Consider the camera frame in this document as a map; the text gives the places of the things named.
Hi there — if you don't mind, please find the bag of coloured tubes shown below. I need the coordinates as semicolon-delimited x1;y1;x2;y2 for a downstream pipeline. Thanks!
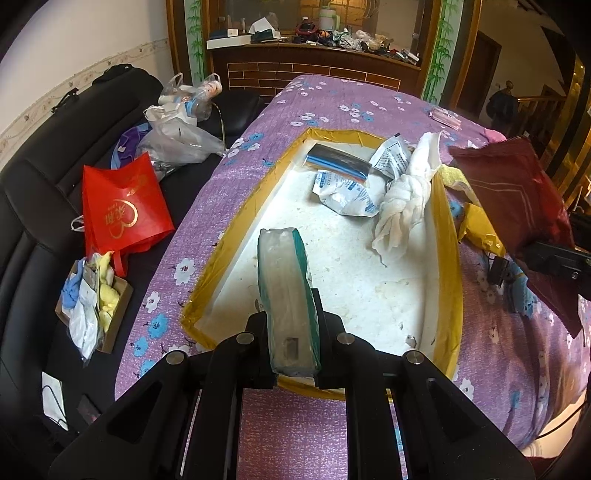
305;143;372;178

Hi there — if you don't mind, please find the black charger white cable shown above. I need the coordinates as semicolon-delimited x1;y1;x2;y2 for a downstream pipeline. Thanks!
482;256;513;289

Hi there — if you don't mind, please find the purple cloth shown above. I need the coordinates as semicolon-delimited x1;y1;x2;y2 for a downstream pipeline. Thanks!
110;127;148;169

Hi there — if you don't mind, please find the wooden stair railing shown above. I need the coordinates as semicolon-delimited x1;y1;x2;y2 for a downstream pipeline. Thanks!
515;95;566;148

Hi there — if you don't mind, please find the large red foil packet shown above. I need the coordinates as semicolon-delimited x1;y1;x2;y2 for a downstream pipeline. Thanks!
449;137;585;337

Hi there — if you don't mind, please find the yellow packet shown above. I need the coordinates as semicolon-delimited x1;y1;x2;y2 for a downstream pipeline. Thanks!
457;202;506;257

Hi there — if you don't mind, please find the white knotted towel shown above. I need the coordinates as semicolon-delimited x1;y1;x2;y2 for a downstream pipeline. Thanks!
372;130;445;265

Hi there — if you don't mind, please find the purple floral tablecloth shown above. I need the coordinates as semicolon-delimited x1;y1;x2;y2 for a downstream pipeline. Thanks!
115;74;591;480

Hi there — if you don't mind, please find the white paper sheet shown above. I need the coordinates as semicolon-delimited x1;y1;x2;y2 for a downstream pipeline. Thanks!
41;371;70;432

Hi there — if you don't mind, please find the white foam box yellow tape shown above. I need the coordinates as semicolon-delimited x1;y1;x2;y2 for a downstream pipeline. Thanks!
178;128;464;401

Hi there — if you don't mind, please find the crumpled blue white sachet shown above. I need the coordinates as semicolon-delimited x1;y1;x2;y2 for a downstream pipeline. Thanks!
311;170;380;217

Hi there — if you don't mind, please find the black bag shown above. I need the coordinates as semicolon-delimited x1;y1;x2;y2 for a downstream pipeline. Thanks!
91;65;164;93

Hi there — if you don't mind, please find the yellow cloth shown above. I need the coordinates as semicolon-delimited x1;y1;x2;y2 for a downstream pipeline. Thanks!
436;164;481;206

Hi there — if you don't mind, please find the wooden door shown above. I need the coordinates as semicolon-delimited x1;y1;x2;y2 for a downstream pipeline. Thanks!
455;32;502;118

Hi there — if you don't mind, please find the pink face mask pack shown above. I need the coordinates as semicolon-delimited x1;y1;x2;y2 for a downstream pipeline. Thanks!
428;108;464;130

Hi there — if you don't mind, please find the black leather sofa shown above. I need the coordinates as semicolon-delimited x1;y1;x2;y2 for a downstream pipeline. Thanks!
0;65;269;462

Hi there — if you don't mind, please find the white sachet grey print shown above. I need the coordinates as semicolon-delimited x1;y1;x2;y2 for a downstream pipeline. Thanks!
369;135;416;180

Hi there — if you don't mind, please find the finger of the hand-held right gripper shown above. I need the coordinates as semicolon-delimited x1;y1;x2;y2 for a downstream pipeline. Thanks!
522;240;591;289

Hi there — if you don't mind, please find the white jug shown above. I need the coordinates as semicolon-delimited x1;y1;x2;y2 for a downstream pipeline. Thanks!
318;7;342;31

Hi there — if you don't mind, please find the red tote bag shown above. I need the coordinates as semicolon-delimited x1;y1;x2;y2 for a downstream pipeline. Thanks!
71;151;176;278

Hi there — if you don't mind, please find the clear plastic bag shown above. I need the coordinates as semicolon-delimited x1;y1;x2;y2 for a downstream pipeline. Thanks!
137;105;227;178

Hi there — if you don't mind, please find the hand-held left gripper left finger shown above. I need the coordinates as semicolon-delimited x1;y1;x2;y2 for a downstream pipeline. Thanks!
48;311;278;480

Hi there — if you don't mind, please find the flat white box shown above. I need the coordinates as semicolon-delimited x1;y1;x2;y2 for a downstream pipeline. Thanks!
206;36;252;51

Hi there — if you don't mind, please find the bamboo wall decoration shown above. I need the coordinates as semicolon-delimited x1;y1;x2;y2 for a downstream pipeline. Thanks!
422;0;455;104
185;0;208;86

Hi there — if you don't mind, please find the small black item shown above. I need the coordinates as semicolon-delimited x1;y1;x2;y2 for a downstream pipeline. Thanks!
76;394;100;423

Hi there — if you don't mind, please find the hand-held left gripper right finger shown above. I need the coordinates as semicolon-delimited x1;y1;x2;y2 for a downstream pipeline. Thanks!
311;288;536;480

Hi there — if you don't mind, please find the tissue box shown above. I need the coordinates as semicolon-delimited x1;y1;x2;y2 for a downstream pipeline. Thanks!
248;17;281;43

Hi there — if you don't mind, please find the dark jacket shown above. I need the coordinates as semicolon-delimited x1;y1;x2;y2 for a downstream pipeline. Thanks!
485;80;520;125

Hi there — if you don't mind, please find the cardboard box of cloths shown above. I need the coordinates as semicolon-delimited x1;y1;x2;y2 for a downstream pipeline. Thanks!
55;251;134;370

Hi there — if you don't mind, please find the grey packet teal edge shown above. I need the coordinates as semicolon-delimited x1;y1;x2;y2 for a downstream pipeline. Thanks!
257;227;322;377

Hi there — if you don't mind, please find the cluttered wooden counter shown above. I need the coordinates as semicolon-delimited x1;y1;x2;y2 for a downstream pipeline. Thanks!
205;32;423;97

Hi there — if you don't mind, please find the red black round object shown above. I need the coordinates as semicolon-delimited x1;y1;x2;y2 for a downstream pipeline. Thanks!
295;18;319;42

